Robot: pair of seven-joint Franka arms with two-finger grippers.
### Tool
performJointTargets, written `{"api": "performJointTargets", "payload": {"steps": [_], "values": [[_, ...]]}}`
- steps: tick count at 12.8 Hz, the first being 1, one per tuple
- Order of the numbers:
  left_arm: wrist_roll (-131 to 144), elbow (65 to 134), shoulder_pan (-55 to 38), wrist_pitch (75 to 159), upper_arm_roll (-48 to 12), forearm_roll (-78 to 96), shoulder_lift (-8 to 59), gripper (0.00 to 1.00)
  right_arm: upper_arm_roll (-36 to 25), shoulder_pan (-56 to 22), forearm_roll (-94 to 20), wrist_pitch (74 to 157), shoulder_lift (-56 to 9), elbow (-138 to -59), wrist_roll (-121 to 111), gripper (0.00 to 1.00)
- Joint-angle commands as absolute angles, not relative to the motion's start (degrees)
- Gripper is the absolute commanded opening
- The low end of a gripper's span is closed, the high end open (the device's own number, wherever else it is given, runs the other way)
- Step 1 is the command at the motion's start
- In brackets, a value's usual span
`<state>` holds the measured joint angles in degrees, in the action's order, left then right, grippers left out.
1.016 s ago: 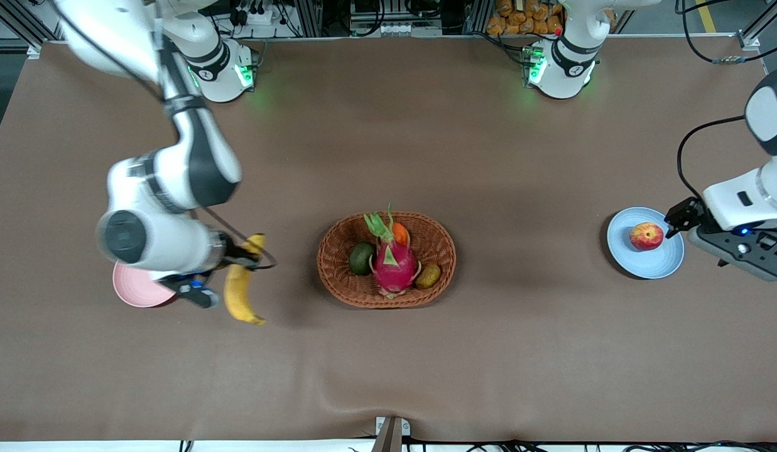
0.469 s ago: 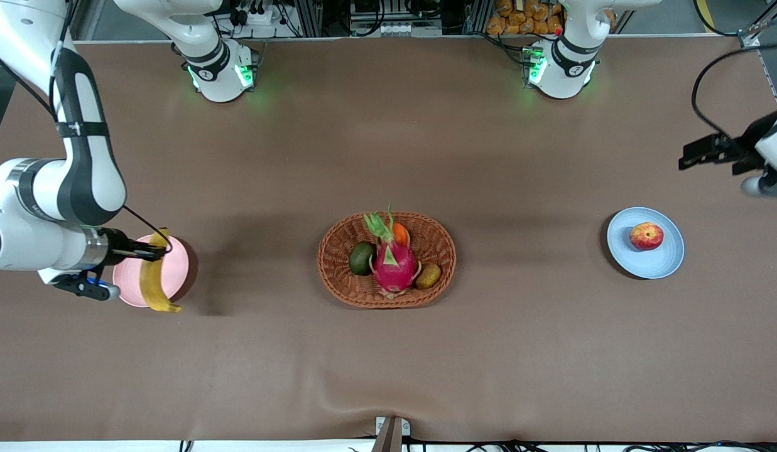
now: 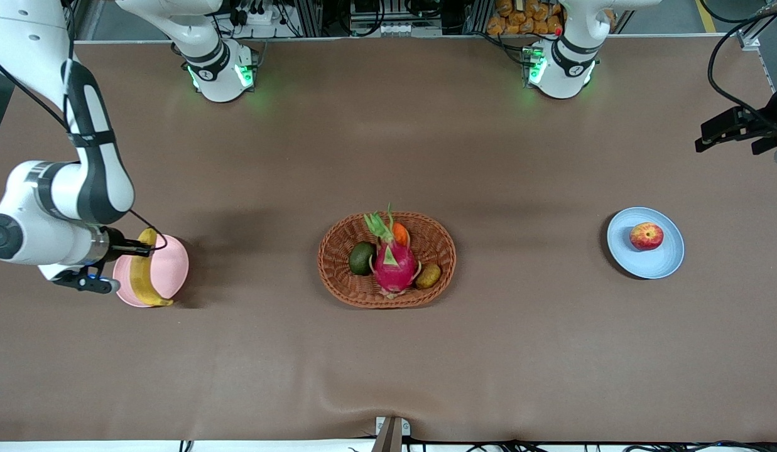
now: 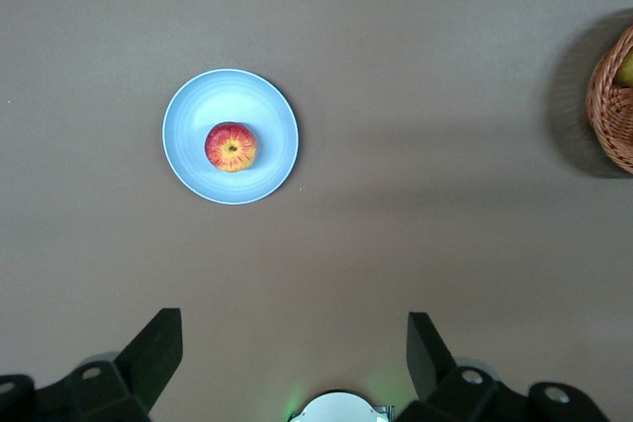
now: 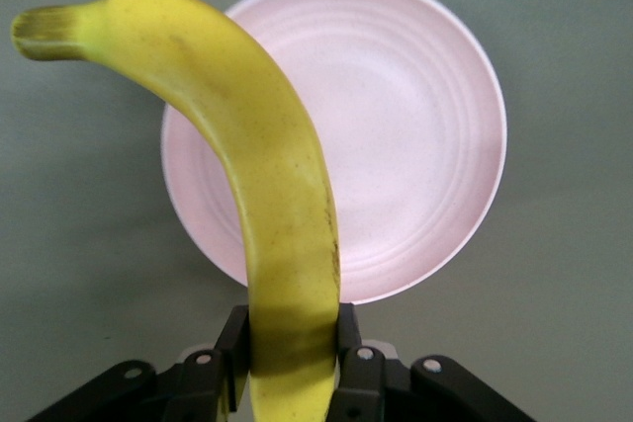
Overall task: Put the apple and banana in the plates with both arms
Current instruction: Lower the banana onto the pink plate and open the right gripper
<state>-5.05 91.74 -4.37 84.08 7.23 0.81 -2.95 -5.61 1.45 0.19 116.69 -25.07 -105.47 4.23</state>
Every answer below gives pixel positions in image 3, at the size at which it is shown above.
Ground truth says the green avocado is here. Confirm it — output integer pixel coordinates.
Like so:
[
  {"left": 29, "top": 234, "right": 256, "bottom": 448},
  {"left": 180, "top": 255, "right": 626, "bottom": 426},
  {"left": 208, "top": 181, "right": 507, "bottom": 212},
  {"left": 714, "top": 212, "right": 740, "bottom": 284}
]
[{"left": 349, "top": 241, "right": 378, "bottom": 276}]

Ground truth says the brown tablecloth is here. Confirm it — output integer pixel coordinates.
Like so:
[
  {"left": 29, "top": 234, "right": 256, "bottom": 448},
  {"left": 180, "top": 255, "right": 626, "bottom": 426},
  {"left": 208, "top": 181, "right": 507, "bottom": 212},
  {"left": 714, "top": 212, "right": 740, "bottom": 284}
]
[{"left": 0, "top": 35, "right": 777, "bottom": 443}]

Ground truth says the pile of orange buns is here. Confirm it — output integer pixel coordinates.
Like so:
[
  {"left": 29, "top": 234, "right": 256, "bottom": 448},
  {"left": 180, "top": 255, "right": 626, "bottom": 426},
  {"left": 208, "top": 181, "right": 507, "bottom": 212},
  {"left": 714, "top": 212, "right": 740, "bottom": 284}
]
[{"left": 486, "top": 0, "right": 565, "bottom": 36}]

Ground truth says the pink plastic plate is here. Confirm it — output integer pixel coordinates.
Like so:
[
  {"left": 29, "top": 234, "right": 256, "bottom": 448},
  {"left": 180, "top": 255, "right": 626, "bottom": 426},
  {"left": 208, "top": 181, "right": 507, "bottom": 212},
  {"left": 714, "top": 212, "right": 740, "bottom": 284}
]
[{"left": 112, "top": 234, "right": 190, "bottom": 308}]

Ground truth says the brown kiwi fruit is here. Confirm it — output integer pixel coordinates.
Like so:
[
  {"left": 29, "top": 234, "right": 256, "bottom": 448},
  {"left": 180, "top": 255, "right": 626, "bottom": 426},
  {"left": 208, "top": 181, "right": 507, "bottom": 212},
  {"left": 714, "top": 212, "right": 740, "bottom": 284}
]
[{"left": 416, "top": 262, "right": 442, "bottom": 290}]

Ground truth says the aluminium frame post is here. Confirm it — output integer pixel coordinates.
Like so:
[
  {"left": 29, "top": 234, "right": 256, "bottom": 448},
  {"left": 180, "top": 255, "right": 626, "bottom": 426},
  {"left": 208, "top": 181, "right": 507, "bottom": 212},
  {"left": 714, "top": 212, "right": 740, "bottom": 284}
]
[
  {"left": 465, "top": 0, "right": 492, "bottom": 35},
  {"left": 294, "top": 0, "right": 323, "bottom": 36}
]

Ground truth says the red apple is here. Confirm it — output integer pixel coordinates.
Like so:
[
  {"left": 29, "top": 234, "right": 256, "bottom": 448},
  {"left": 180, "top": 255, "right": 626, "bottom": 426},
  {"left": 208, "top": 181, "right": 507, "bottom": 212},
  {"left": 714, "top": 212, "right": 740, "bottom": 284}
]
[{"left": 629, "top": 222, "right": 665, "bottom": 251}]

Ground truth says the yellow banana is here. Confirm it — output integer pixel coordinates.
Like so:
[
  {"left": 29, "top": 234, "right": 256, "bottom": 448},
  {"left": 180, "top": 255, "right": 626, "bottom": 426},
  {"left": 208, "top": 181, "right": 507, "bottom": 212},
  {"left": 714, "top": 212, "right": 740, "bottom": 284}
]
[{"left": 129, "top": 228, "right": 174, "bottom": 307}]

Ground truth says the white power strip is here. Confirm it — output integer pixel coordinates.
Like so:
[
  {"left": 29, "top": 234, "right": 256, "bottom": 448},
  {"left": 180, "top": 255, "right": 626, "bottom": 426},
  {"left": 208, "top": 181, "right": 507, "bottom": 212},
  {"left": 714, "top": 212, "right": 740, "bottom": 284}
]
[{"left": 234, "top": 3, "right": 276, "bottom": 26}]

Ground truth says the white socket bar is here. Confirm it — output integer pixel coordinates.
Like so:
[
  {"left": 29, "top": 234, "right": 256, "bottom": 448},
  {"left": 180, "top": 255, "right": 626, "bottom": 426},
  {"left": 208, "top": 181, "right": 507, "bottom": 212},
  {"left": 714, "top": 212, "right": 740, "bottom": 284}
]
[{"left": 374, "top": 22, "right": 427, "bottom": 36}]

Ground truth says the aluminium camera pole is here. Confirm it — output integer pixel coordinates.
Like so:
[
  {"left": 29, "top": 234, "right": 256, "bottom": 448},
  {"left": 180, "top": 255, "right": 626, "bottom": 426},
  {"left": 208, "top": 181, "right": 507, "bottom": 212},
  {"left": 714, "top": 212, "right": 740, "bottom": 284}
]
[{"left": 371, "top": 416, "right": 411, "bottom": 452}]

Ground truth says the blue plastic plate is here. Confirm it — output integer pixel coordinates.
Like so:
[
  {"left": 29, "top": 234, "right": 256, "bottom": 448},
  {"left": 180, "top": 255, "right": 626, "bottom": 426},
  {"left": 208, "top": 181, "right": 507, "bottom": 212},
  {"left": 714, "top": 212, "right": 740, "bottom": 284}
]
[{"left": 607, "top": 207, "right": 685, "bottom": 279}]

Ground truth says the pink dragon fruit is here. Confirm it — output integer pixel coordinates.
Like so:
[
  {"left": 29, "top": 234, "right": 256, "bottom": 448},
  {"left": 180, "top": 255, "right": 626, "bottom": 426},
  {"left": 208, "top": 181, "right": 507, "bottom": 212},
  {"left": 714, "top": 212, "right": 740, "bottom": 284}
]
[{"left": 363, "top": 212, "right": 422, "bottom": 299}]

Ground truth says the brown wicker basket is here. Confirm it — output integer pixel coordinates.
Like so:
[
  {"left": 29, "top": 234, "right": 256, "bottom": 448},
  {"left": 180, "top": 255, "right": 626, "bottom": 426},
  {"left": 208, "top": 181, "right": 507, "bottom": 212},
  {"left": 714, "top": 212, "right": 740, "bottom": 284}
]
[{"left": 318, "top": 211, "right": 457, "bottom": 308}]

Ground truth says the aluminium frame corner profile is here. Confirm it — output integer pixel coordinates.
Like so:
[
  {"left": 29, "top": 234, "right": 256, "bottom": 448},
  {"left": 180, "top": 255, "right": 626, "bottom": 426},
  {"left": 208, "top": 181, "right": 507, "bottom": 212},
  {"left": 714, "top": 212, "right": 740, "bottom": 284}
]
[{"left": 737, "top": 0, "right": 777, "bottom": 51}]

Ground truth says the orange carrot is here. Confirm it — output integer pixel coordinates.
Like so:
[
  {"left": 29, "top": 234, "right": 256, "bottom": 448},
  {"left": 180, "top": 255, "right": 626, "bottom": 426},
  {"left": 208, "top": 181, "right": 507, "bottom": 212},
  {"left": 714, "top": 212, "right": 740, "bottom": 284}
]
[{"left": 387, "top": 202, "right": 410, "bottom": 247}]

